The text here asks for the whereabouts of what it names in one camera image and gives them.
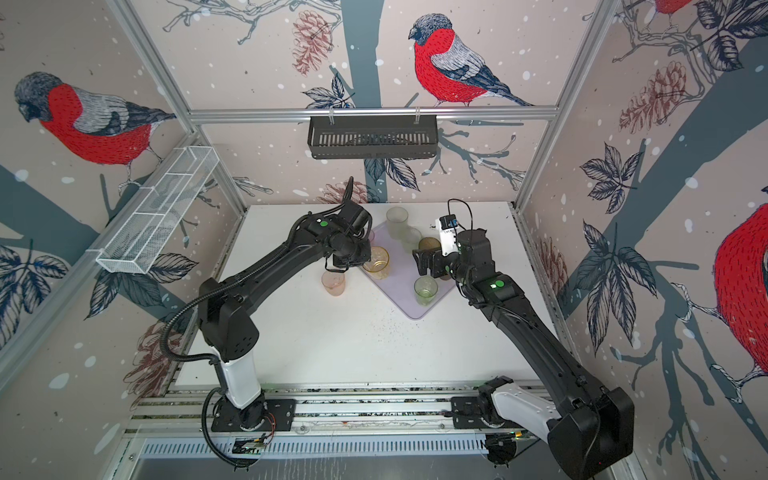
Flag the pale green small glass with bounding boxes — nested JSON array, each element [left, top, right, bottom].
[[400, 227, 422, 255]]

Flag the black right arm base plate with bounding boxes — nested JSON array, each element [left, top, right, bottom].
[[449, 396, 518, 430]]

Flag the white mesh wall basket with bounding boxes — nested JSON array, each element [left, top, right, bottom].
[[96, 146, 219, 274]]

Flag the dark brown glass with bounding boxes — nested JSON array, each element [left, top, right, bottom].
[[418, 237, 442, 250]]

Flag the black corrugated cable hose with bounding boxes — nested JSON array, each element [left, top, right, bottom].
[[158, 299, 223, 365]]

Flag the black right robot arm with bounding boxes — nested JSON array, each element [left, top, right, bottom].
[[413, 229, 635, 479]]

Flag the pale green tall glass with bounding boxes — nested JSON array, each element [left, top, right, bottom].
[[386, 206, 409, 240]]

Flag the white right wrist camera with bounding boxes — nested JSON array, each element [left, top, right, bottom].
[[436, 214, 459, 256]]

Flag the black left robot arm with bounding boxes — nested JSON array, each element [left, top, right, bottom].
[[199, 200, 372, 410]]

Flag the pink glass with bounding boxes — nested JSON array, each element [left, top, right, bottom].
[[321, 271, 346, 297]]

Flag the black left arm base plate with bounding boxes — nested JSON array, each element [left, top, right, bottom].
[[211, 397, 297, 433]]

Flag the aluminium rail frame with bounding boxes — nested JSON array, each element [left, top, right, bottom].
[[125, 384, 478, 435]]

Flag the lilac plastic tray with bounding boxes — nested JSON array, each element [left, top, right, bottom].
[[361, 222, 455, 320]]

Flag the bright green glass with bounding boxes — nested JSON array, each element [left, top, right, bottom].
[[413, 275, 439, 306]]

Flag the yellow amber glass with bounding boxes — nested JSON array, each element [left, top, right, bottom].
[[362, 246, 390, 280]]

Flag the black wire wall basket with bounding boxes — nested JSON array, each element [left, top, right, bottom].
[[307, 115, 439, 160]]

